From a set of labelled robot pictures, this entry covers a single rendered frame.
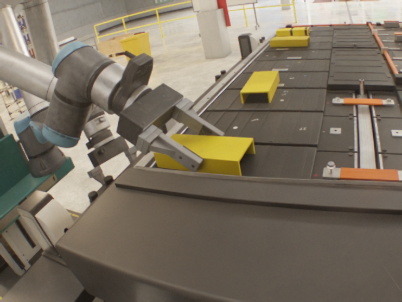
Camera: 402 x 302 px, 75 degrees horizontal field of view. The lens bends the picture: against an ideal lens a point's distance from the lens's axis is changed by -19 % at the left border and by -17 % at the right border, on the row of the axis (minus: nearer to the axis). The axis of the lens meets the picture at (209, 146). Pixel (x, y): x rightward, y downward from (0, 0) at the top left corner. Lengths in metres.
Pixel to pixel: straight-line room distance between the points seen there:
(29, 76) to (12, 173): 0.76
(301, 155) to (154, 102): 0.26
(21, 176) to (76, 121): 0.91
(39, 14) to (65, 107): 0.71
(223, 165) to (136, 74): 0.20
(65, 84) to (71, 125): 0.09
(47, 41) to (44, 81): 0.53
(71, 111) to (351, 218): 0.52
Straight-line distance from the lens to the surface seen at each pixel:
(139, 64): 0.51
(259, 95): 0.79
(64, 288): 0.62
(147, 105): 0.54
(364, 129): 0.65
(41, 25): 1.29
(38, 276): 0.68
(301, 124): 0.63
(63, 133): 0.65
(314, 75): 0.91
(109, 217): 0.32
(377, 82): 0.84
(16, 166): 1.49
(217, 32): 5.64
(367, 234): 0.26
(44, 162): 1.40
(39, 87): 0.79
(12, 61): 0.82
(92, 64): 0.58
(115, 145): 1.00
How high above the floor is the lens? 1.29
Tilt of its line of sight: 28 degrees down
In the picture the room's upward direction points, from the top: 13 degrees counter-clockwise
